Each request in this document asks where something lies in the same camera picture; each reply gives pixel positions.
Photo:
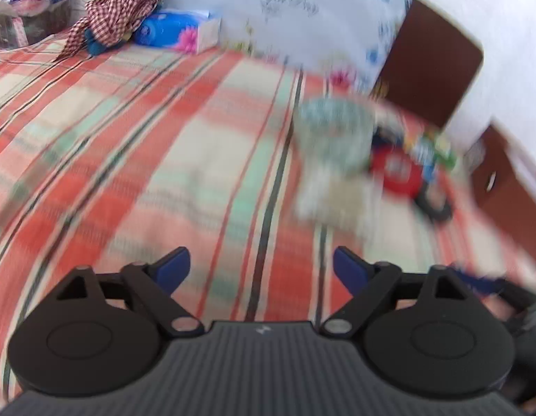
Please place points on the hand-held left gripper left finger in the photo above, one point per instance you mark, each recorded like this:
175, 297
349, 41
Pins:
174, 264

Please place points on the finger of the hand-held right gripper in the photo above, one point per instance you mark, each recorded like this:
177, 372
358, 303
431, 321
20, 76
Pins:
480, 281

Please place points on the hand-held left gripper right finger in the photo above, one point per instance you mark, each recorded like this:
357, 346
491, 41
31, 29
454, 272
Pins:
348, 264

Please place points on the brown cardboard box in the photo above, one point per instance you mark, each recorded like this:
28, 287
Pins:
506, 177

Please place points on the black curved item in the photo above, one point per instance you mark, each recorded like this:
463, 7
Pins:
435, 208

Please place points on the red round packet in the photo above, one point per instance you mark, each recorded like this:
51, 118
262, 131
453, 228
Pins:
395, 171

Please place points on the red plaid blanket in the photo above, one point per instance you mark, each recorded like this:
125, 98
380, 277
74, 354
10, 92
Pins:
120, 160

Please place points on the white green snack packet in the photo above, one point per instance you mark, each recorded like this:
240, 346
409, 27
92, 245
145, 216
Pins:
422, 158

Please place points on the clear plastic bag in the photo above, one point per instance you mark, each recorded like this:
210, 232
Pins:
337, 134

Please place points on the green snack box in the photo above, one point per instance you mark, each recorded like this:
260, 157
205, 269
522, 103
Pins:
444, 151

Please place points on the brown wooden headboard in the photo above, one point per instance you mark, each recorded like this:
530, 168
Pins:
428, 60

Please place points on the dark blue cloth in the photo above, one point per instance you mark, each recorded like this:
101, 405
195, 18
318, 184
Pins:
98, 44

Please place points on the blue tissue pack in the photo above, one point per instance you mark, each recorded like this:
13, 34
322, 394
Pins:
176, 30

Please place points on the white floral pillow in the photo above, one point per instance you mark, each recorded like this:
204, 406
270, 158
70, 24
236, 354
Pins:
302, 13

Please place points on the red checked cloth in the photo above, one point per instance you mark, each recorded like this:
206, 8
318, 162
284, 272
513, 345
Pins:
120, 4

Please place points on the basket of clutter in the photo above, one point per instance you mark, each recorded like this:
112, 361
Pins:
25, 4

